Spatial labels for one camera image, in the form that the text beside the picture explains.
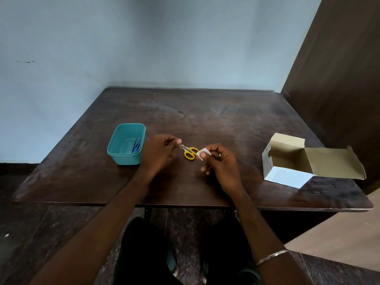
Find brown wooden cabinet panel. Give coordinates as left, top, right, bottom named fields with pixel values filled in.
left=280, top=0, right=380, bottom=190

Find white wipe pad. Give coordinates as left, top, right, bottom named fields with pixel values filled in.
left=196, top=147, right=212, bottom=161

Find silver bracelet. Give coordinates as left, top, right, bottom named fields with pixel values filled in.
left=256, top=249, right=290, bottom=266

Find yellow handled scissors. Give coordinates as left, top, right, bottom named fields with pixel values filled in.
left=179, top=144, right=200, bottom=160

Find person's left hand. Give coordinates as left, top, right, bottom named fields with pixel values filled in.
left=139, top=134, right=182, bottom=184

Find person's left forearm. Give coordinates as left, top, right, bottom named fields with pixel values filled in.
left=29, top=171, right=154, bottom=285

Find white cardboard box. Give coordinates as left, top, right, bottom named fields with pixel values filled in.
left=262, top=133, right=367, bottom=190

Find teal plastic container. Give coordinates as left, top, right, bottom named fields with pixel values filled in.
left=106, top=123, right=146, bottom=166

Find black metal table frame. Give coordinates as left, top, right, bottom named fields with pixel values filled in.
left=143, top=207, right=238, bottom=222

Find person's left foot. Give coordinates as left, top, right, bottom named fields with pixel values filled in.
left=166, top=249, right=179, bottom=277

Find beige board surface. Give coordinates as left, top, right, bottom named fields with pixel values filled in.
left=284, top=188, right=380, bottom=272

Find person's right hand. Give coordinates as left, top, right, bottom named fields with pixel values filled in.
left=196, top=143, right=246, bottom=199

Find person's right forearm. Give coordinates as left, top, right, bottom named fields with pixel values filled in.
left=233, top=188, right=314, bottom=285

